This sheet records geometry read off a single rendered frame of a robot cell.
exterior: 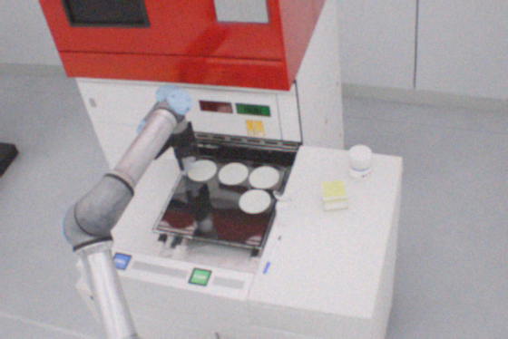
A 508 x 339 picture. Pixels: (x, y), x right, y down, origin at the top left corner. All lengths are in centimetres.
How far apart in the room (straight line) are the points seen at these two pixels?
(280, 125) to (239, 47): 35
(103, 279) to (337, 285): 62
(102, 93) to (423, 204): 173
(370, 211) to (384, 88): 194
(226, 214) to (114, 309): 56
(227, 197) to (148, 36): 58
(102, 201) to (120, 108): 77
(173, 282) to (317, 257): 42
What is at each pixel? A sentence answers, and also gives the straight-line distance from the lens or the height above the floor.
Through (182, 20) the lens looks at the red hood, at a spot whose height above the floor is 147.
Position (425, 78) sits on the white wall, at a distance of 366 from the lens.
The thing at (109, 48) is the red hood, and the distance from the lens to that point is 202.
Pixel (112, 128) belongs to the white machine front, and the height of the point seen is 95.
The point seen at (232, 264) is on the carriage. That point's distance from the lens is 188.
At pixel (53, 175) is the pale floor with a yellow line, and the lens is 378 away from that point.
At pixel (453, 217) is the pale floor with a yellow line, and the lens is 314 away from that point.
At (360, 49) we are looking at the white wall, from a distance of 360.
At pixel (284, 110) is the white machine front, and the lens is 199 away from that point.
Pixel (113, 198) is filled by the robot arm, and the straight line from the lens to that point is 154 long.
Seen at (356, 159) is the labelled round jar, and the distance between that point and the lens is 187.
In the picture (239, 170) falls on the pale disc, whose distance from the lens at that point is 211.
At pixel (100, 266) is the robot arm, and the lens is 163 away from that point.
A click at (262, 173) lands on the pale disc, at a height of 90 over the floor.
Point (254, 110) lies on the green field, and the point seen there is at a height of 110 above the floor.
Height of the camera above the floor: 237
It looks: 44 degrees down
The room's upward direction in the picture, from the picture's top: 11 degrees counter-clockwise
